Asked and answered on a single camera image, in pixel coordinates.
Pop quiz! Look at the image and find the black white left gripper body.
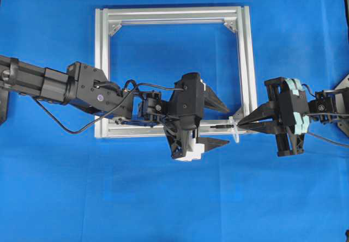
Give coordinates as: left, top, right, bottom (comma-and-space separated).
163, 72, 205, 160

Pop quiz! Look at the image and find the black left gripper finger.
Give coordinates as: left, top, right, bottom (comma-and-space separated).
199, 137, 230, 152
204, 86, 230, 113

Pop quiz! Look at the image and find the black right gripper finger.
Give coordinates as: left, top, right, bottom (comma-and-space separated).
238, 120, 284, 135
238, 101, 278, 125

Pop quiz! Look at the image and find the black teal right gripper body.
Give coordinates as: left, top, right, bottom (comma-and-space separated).
264, 77, 310, 156

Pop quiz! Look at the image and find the black wire with plug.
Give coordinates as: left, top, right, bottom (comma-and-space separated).
210, 124, 349, 148

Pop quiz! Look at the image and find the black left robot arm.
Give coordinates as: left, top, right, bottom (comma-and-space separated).
1, 56, 228, 161

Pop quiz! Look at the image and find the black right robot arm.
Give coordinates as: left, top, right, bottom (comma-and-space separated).
238, 77, 348, 156

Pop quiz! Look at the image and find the blue table cloth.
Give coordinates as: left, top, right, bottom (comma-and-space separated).
1, 0, 348, 241

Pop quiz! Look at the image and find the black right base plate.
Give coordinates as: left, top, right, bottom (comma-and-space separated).
335, 75, 348, 137

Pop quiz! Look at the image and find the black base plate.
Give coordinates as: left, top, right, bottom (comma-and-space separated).
335, 75, 348, 137
0, 89, 9, 125

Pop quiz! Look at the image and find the aluminium extrusion square frame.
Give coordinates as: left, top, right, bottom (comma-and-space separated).
95, 6, 257, 142

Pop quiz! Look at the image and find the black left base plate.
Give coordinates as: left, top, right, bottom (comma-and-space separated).
0, 89, 9, 125

